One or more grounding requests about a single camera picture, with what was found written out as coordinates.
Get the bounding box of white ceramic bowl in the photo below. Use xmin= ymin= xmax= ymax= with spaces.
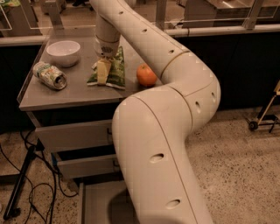
xmin=46 ymin=40 xmax=81 ymax=67

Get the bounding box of grey metal drawer cabinet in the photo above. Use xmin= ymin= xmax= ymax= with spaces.
xmin=16 ymin=23 xmax=165 ymax=224

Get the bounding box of grey middle drawer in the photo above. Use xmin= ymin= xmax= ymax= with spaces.
xmin=57 ymin=155 xmax=120 ymax=179

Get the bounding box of orange fruit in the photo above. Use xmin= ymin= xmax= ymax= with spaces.
xmin=136 ymin=63 xmax=158 ymax=87

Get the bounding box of black floor cable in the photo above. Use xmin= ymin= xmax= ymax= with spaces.
xmin=0 ymin=129 xmax=79 ymax=224

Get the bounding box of grey metal railing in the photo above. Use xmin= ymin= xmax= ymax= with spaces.
xmin=1 ymin=0 xmax=280 ymax=46

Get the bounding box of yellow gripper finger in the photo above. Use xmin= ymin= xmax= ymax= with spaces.
xmin=97 ymin=58 xmax=111 ymax=85

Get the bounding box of green jalapeno chip bag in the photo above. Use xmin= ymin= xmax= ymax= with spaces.
xmin=87 ymin=46 xmax=125 ymax=89

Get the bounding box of black office chair base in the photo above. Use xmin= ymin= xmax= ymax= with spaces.
xmin=72 ymin=0 xmax=90 ymax=7

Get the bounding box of grey bottom drawer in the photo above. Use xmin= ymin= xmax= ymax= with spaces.
xmin=77 ymin=181 xmax=140 ymax=224

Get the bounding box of black tripod leg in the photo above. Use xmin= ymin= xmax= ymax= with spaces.
xmin=3 ymin=146 xmax=35 ymax=221

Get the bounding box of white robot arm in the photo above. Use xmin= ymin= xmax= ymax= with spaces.
xmin=90 ymin=0 xmax=221 ymax=224

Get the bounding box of grey top drawer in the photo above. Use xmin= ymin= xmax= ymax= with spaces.
xmin=36 ymin=120 xmax=112 ymax=152

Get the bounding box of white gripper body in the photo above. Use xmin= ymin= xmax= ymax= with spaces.
xmin=94 ymin=36 xmax=119 ymax=58

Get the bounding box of grey drawer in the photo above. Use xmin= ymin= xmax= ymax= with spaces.
xmin=57 ymin=155 xmax=120 ymax=179
xmin=77 ymin=181 xmax=140 ymax=224
xmin=36 ymin=120 xmax=112 ymax=152

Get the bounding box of crushed green soda can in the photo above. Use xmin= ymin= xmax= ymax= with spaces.
xmin=32 ymin=61 xmax=67 ymax=90

